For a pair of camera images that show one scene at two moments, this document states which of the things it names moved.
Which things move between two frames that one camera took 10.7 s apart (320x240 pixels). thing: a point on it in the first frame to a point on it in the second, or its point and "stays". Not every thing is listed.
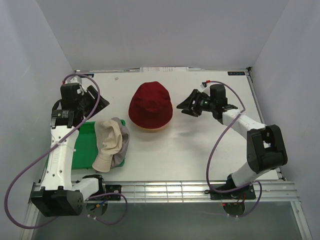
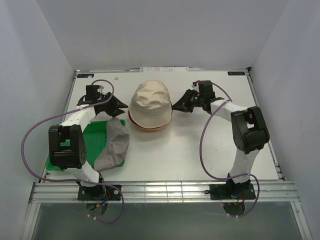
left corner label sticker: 88,74 stays
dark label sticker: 236,73 stays
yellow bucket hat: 151,130 stays
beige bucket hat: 109,140 to 150,105
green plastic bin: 86,151 stays
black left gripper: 86,94 to 115,104
